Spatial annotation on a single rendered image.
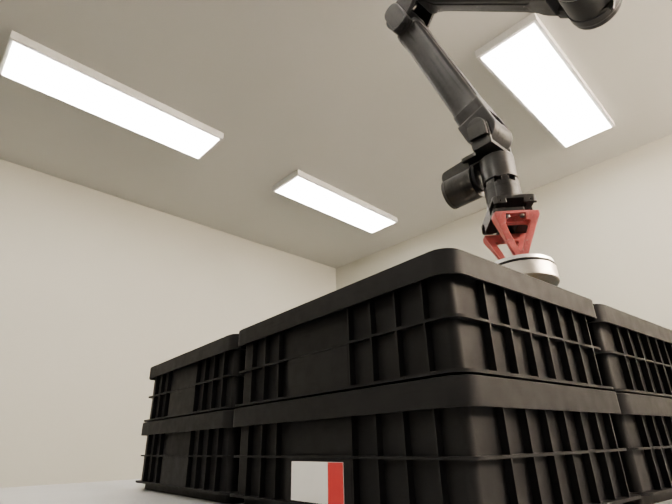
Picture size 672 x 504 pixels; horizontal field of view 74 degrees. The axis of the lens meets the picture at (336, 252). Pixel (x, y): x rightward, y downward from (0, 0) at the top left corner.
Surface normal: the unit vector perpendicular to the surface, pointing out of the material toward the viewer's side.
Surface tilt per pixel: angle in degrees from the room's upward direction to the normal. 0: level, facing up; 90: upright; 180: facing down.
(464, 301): 90
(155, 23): 180
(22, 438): 90
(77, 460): 90
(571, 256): 90
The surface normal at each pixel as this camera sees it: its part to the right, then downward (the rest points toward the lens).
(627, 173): -0.72, -0.26
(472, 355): 0.62, -0.33
